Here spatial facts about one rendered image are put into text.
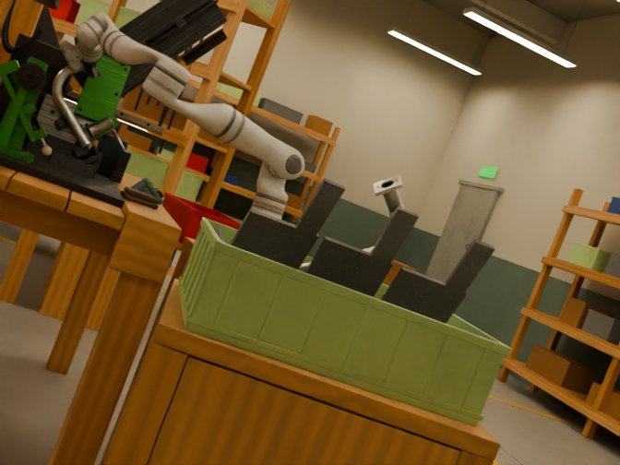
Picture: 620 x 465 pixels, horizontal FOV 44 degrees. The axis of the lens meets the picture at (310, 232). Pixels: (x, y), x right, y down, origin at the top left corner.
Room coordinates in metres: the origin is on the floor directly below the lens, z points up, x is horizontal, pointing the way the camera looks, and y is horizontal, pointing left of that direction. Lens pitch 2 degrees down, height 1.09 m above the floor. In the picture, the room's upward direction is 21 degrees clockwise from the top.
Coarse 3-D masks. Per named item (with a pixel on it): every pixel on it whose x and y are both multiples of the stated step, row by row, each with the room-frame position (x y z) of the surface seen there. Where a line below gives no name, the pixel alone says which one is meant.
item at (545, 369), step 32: (576, 192) 8.15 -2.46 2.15; (544, 256) 8.16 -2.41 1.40; (576, 256) 7.83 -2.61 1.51; (608, 256) 7.61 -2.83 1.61; (576, 288) 8.28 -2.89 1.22; (544, 320) 7.78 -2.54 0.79; (576, 320) 7.53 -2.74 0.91; (608, 320) 7.06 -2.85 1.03; (512, 352) 8.14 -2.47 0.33; (544, 352) 7.77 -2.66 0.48; (608, 352) 6.83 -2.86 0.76; (544, 384) 7.43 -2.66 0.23; (576, 384) 7.47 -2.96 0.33; (608, 384) 6.75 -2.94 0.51; (608, 416) 6.62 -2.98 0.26
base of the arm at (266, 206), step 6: (258, 198) 2.16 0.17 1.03; (264, 198) 2.16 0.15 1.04; (258, 204) 2.16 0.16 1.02; (264, 204) 2.15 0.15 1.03; (270, 204) 2.15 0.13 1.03; (276, 204) 2.16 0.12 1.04; (282, 204) 2.17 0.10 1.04; (258, 210) 2.16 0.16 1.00; (264, 210) 2.15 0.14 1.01; (270, 210) 2.15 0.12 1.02; (276, 210) 2.16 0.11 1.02; (282, 210) 2.18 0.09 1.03; (276, 216) 2.16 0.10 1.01
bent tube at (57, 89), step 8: (80, 64) 2.38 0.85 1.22; (64, 72) 2.36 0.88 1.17; (72, 72) 2.38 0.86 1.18; (56, 80) 2.35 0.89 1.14; (64, 80) 2.37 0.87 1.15; (56, 88) 2.35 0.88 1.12; (56, 96) 2.35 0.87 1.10; (56, 104) 2.35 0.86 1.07; (64, 104) 2.35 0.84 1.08; (64, 112) 2.35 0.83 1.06; (72, 120) 2.35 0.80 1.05; (72, 128) 2.35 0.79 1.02; (80, 128) 2.36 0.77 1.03; (80, 136) 2.36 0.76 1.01; (80, 144) 2.36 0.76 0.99; (88, 144) 2.38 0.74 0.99
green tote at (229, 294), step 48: (192, 288) 1.48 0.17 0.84; (240, 288) 1.38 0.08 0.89; (288, 288) 1.40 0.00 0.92; (336, 288) 1.41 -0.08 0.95; (384, 288) 1.86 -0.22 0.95; (240, 336) 1.38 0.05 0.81; (288, 336) 1.40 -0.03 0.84; (336, 336) 1.42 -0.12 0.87; (384, 336) 1.44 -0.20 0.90; (432, 336) 1.47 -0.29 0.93; (480, 336) 1.61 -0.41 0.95; (384, 384) 1.45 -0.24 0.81; (432, 384) 1.47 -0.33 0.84; (480, 384) 1.50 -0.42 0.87
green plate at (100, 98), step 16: (96, 64) 2.44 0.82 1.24; (112, 64) 2.46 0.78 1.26; (96, 80) 2.43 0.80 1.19; (112, 80) 2.45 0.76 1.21; (80, 96) 2.41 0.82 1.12; (96, 96) 2.42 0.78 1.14; (112, 96) 2.44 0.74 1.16; (80, 112) 2.40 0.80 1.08; (96, 112) 2.42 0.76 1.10; (112, 112) 2.44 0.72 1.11
